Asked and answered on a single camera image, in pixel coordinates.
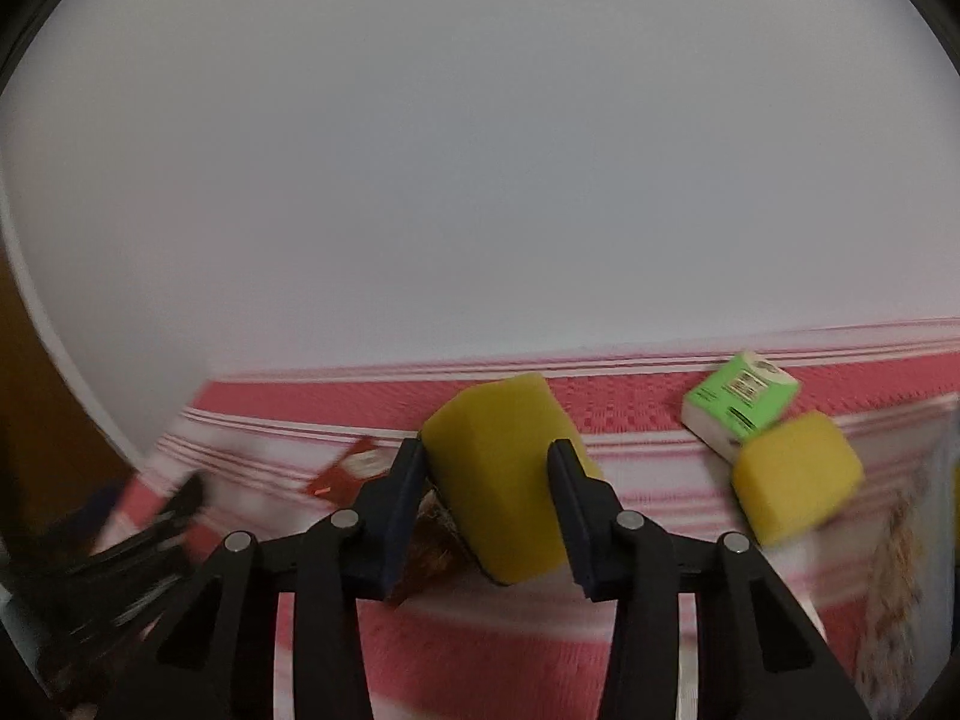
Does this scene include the yellow sponge with green scrubber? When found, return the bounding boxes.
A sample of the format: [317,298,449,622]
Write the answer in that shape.
[418,373,605,587]

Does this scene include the small yellow sponge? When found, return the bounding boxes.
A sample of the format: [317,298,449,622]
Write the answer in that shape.
[731,411,865,548]

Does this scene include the red white striped tablecloth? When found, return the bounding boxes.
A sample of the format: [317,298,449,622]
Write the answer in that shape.
[90,319,960,720]

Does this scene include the red snack packet white label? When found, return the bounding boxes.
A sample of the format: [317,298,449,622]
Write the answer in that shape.
[306,438,392,503]

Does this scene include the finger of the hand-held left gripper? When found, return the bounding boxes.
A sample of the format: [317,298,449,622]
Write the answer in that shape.
[97,471,209,563]

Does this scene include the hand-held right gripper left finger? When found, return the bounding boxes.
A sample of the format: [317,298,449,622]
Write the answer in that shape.
[127,436,428,720]

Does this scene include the green tissue pack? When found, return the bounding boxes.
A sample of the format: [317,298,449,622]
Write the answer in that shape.
[681,350,800,464]

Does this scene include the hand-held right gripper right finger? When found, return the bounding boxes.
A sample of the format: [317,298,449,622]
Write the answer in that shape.
[546,439,875,720]

